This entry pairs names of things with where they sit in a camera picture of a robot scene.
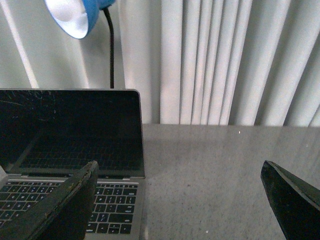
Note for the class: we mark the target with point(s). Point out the silver laptop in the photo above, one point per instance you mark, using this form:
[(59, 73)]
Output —
[(46, 135)]

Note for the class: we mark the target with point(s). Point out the blue desk lamp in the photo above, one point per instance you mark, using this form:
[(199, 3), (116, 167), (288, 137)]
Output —
[(77, 18)]

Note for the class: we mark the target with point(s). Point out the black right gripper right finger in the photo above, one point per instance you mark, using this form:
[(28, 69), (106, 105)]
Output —
[(294, 202)]

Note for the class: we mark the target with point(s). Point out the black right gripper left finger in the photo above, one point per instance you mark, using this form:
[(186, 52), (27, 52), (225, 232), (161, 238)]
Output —
[(62, 215)]

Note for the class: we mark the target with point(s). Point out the white pleated curtain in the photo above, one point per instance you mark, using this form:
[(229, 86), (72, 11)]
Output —
[(194, 62)]

